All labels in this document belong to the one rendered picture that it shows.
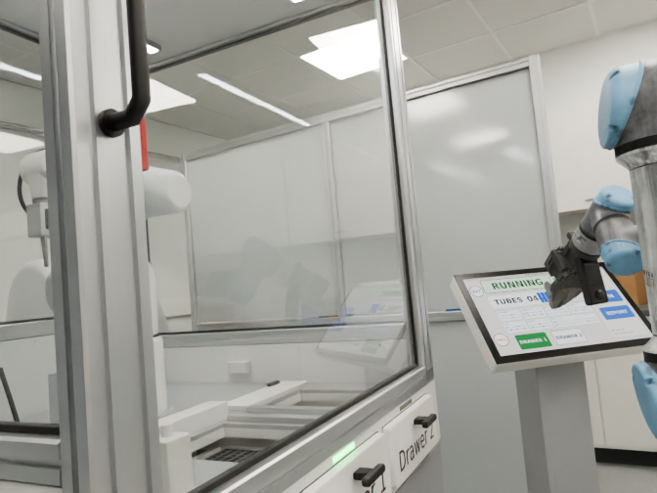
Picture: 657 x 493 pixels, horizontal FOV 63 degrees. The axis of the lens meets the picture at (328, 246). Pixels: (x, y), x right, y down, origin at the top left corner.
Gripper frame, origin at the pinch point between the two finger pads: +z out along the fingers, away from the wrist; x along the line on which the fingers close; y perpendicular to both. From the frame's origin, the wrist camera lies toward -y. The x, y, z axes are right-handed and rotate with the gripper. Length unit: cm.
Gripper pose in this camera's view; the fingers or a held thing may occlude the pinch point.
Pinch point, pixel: (555, 307)
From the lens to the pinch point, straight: 147.3
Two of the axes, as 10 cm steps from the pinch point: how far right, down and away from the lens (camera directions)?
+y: -2.0, -7.1, 6.8
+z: -1.1, 7.0, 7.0
